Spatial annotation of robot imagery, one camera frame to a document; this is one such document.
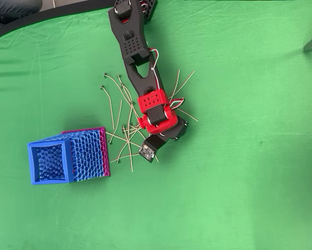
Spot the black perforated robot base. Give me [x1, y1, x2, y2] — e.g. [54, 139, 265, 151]
[141, 0, 158, 26]

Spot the blue lattice box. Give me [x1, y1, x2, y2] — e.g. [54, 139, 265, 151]
[27, 127, 111, 186]

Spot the green table cloth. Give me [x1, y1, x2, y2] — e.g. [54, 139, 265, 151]
[0, 0, 312, 250]

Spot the black table edge band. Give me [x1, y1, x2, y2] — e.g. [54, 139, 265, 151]
[0, 0, 112, 44]

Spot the person's leg in jeans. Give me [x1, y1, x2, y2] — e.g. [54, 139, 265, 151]
[0, 0, 43, 30]

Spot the red white servo cable loop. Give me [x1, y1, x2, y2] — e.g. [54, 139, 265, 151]
[169, 97, 185, 109]

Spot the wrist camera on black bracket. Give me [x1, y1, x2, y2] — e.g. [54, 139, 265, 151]
[139, 134, 167, 164]

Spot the white red forearm servo cable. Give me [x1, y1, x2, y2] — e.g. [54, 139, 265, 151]
[148, 48, 165, 91]

